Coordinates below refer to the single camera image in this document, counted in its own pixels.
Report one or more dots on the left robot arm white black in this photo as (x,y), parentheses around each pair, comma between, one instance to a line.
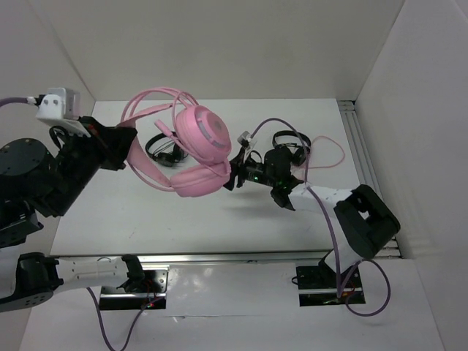
(34,182)

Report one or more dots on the black headphones on right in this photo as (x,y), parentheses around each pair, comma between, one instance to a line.
(298,151)

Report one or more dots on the black headphones on left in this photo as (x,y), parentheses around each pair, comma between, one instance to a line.
(167,154)

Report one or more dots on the black headphones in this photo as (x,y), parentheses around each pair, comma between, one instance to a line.
(298,151)
(167,154)

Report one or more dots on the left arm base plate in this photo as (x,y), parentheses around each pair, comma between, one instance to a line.
(154,286)

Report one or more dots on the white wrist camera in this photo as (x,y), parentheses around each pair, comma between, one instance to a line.
(60,107)
(246,141)

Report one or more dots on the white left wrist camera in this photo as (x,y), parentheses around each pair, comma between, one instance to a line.
(60,107)

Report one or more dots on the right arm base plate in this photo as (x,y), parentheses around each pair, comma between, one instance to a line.
(317,287)

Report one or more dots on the pink gaming headset with cable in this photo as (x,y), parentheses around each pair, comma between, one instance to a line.
(198,131)

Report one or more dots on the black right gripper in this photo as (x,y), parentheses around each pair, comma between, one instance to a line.
(238,167)

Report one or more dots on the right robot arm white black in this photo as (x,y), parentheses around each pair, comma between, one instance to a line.
(366,222)

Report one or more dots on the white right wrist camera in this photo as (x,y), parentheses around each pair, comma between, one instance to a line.
(246,141)

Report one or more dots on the aluminium front rail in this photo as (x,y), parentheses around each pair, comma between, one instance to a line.
(225,258)

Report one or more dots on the aluminium side rail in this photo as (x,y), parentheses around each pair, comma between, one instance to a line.
(359,150)

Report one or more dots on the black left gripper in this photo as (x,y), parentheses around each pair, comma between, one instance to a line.
(115,142)

